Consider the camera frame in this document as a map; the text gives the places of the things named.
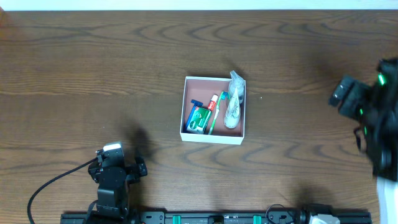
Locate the green white soap bar pack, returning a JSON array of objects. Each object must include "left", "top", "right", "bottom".
[{"left": 186, "top": 106, "right": 211, "bottom": 134}]

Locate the blue disposable razor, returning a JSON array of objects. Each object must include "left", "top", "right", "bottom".
[{"left": 184, "top": 100, "right": 203, "bottom": 131}]

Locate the red teal toothpaste tube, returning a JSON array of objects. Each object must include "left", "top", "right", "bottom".
[{"left": 207, "top": 95, "right": 218, "bottom": 111}]

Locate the white patterned cream tube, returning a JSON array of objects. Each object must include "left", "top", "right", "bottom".
[{"left": 224, "top": 88, "right": 241, "bottom": 129}]

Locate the clear pump bottle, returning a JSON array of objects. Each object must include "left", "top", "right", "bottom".
[{"left": 228, "top": 70, "right": 245, "bottom": 104}]

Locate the green white toothbrush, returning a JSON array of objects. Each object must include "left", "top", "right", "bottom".
[{"left": 208, "top": 91, "right": 229, "bottom": 135}]

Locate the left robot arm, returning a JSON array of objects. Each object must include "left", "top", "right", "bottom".
[{"left": 84, "top": 157, "right": 147, "bottom": 223}]

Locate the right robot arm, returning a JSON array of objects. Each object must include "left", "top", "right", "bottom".
[{"left": 328, "top": 57, "right": 397, "bottom": 223}]

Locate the white square cardboard box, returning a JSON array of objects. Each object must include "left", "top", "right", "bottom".
[{"left": 180, "top": 77, "right": 246, "bottom": 145}]

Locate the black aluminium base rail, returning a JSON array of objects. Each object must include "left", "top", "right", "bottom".
[{"left": 60, "top": 204, "right": 373, "bottom": 224}]

